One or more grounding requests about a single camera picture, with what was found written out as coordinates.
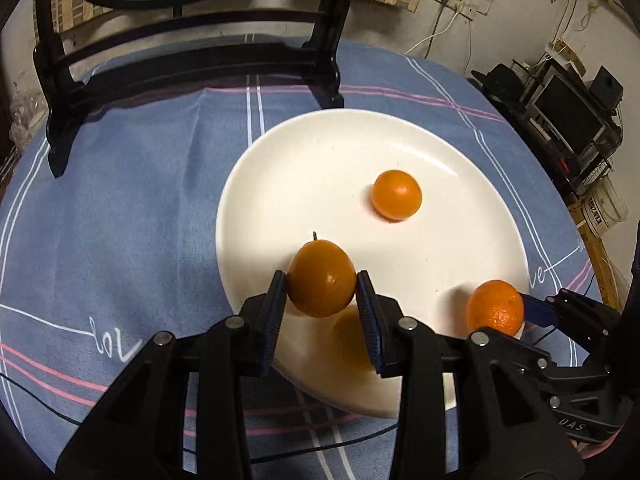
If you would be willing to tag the round fish painting black stand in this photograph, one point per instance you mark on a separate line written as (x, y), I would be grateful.
(200, 57)

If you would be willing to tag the oval glossy kumquat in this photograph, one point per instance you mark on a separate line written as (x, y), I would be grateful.
(320, 280)

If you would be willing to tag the black speaker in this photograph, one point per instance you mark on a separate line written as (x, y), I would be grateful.
(607, 85)

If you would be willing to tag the black box device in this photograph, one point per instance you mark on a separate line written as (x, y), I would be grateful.
(500, 82)

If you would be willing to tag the white oval plate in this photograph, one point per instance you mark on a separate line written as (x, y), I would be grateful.
(325, 170)

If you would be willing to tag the white plastic bucket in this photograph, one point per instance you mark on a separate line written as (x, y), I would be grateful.
(607, 207)

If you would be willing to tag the cardboard box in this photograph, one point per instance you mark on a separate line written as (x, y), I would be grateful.
(597, 260)

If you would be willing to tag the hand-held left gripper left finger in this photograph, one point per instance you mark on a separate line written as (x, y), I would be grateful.
(272, 315)

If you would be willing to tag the black shelf rack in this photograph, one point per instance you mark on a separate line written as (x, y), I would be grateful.
(580, 160)

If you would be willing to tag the blue striped tablecloth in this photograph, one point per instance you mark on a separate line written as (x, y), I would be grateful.
(125, 210)

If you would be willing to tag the clear plastic bag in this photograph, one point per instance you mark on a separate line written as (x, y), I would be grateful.
(25, 110)

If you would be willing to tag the dimpled mandarin orange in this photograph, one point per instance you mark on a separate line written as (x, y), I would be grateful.
(495, 307)

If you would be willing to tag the computer monitor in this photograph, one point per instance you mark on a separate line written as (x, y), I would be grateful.
(570, 110)

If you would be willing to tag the small round orange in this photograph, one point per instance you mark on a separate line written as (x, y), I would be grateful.
(396, 195)

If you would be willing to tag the white wall socket strip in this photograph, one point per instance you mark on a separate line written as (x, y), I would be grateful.
(457, 4)

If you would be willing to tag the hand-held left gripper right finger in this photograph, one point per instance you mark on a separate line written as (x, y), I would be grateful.
(369, 320)

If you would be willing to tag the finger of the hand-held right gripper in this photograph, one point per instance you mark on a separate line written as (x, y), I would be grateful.
(537, 312)
(530, 355)

